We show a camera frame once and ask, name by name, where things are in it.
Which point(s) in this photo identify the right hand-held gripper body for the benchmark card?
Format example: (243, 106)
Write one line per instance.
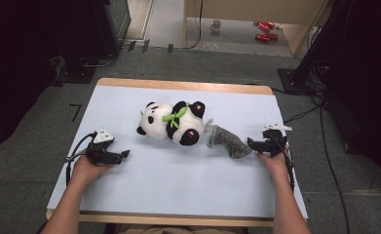
(275, 141)

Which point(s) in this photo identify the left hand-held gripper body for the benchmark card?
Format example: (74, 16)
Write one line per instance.
(100, 152)

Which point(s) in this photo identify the grey knitted doll garment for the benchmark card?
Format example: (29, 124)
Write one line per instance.
(230, 143)

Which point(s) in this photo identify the panda plush toy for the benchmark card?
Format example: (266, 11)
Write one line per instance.
(175, 125)

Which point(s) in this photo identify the person's left hand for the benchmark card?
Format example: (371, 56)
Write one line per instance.
(89, 170)

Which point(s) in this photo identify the person's right hand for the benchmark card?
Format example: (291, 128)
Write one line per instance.
(275, 164)

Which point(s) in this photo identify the light blue table mat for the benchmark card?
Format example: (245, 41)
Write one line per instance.
(178, 185)

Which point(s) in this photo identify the wooden table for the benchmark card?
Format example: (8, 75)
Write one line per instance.
(120, 82)

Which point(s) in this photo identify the black stand base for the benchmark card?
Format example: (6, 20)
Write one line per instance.
(76, 73)

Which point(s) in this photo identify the black metal stand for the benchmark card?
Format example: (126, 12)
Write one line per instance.
(311, 52)

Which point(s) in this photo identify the red can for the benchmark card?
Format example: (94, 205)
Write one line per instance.
(264, 27)
(262, 37)
(273, 36)
(271, 24)

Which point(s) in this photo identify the black tape strip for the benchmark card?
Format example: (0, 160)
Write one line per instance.
(145, 46)
(132, 46)
(170, 48)

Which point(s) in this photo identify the dark curtain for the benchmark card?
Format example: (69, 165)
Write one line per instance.
(370, 81)
(12, 65)

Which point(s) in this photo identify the beige mug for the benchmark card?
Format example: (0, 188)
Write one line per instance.
(215, 25)

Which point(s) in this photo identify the black cabinet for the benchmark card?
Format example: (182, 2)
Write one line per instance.
(113, 26)

